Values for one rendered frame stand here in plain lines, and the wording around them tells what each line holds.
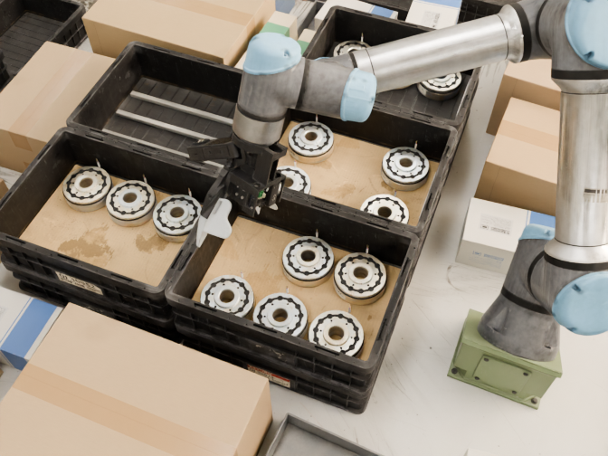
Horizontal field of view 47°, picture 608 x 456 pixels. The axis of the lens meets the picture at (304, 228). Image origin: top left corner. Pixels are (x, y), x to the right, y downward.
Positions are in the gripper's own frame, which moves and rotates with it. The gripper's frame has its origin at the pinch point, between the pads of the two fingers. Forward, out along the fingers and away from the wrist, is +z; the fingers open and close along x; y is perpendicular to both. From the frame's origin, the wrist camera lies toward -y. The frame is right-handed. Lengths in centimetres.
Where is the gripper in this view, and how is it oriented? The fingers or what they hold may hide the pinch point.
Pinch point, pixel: (225, 228)
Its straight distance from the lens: 119.5
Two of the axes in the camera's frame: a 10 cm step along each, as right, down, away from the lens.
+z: -2.2, 7.7, 5.9
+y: 7.7, 5.1, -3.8
